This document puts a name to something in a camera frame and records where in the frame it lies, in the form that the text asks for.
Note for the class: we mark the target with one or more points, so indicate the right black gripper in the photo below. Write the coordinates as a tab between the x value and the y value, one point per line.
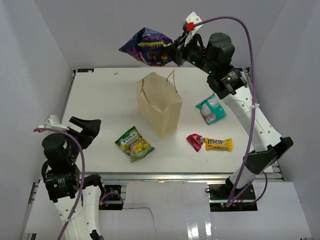
178	54

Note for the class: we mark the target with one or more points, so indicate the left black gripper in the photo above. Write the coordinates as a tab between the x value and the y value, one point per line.
92	126

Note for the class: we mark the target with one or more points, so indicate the dark blue chips bag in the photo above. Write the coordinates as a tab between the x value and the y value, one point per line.
147	46

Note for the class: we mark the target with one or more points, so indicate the green Fox's candy bag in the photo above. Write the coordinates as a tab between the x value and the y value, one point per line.
134	145

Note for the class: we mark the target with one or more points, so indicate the beige paper bag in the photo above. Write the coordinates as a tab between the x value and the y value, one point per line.
159	103

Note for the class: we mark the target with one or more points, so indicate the teal snack pack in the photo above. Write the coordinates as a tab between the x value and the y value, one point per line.
211	110

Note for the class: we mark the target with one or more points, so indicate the red candy wrapper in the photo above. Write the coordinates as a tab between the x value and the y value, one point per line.
196	141

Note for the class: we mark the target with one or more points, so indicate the yellow M&M's pack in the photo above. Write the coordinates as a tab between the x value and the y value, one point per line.
218	144

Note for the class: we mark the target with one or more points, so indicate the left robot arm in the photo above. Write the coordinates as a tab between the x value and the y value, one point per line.
75	196

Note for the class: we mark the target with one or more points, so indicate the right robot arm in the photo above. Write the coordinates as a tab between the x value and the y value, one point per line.
231	87

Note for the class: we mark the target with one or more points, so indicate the left blue corner label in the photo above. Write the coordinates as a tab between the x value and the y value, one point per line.
85	70

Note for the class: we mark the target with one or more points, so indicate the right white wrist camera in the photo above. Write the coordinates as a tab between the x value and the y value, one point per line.
190	26

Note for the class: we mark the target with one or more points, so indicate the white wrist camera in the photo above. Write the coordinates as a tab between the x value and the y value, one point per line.
190	26
53	122

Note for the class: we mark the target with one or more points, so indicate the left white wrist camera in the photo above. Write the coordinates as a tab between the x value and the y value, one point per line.
53	122

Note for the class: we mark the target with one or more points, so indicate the aluminium table frame rail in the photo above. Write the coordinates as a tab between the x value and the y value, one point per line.
164	176

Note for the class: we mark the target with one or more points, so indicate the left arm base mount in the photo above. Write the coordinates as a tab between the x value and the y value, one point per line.
111	198

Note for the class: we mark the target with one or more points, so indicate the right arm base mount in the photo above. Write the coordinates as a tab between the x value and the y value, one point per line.
218	197

